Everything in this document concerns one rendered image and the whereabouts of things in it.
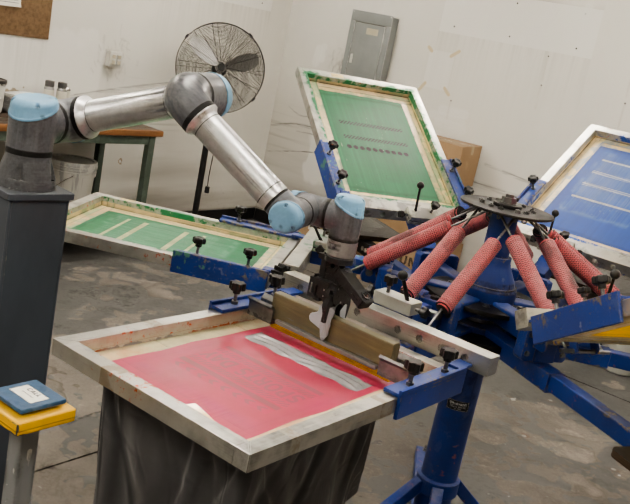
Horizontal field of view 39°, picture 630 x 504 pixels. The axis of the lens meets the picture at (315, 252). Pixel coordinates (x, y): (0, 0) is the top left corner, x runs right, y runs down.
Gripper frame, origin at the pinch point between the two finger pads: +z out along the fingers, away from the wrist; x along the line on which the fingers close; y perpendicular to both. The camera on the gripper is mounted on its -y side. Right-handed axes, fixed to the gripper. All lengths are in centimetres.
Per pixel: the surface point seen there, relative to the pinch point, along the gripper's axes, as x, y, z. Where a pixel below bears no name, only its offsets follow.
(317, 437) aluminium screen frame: 41, -29, 4
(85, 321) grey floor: -118, 235, 100
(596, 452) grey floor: -246, -4, 101
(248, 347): 16.0, 12.4, 5.2
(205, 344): 24.9, 18.4, 5.2
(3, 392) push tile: 82, 15, 4
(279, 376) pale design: 22.2, -3.2, 5.3
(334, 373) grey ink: 8.7, -9.0, 5.0
